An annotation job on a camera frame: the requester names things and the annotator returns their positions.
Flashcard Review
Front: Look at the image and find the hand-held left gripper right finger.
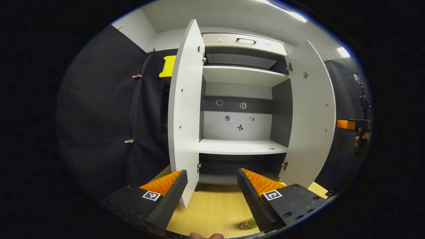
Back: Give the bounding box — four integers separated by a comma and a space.
237, 168, 336, 234

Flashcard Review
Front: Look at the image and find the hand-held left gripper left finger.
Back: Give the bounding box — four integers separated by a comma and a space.
100, 169, 188, 233

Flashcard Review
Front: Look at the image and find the green label plastic bottle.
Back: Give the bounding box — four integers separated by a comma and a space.
240, 217, 259, 230

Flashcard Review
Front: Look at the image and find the white cabinet door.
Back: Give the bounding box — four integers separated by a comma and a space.
168, 19, 206, 209
278, 40, 337, 189

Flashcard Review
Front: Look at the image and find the white cabinet shelf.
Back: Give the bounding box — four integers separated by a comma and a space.
203, 65, 290, 87
199, 138, 288, 155

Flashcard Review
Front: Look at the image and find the white cabinet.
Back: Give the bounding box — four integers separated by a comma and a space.
198, 32, 294, 186

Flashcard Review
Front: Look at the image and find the beige cabinet drawer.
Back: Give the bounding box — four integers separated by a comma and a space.
202, 33, 288, 56

